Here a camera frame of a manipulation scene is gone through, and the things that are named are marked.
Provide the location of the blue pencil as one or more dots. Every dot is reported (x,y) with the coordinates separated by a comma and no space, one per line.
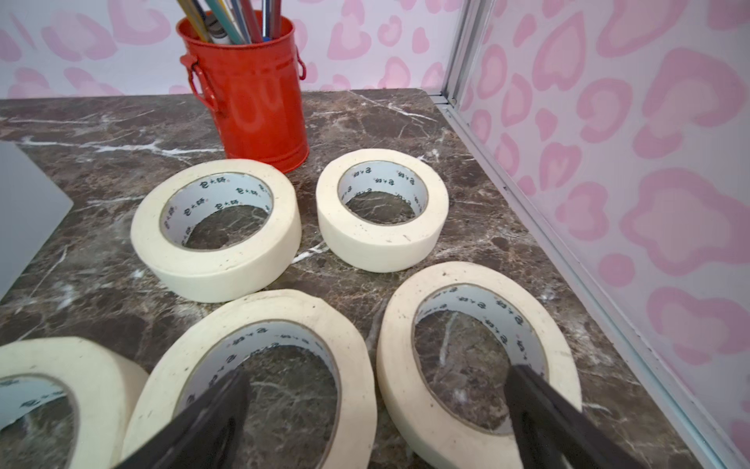
(267,20)

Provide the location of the red metal pencil bucket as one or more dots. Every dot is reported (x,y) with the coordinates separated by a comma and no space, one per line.
(253,93)

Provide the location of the green pencil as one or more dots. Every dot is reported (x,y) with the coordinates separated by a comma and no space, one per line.
(222,13)

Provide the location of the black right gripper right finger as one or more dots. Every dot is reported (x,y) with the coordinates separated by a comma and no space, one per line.
(551,433)

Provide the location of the dark red pencil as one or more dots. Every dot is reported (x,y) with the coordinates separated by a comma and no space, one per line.
(251,25)

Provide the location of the translucent plastic storage box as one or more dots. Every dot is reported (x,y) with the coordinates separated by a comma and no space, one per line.
(32,207)

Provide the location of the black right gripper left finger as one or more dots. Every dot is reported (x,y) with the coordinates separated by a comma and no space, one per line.
(205,435)

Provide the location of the cream art tape roll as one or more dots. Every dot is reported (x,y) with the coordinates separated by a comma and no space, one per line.
(518,322)
(372,247)
(169,214)
(102,387)
(245,327)

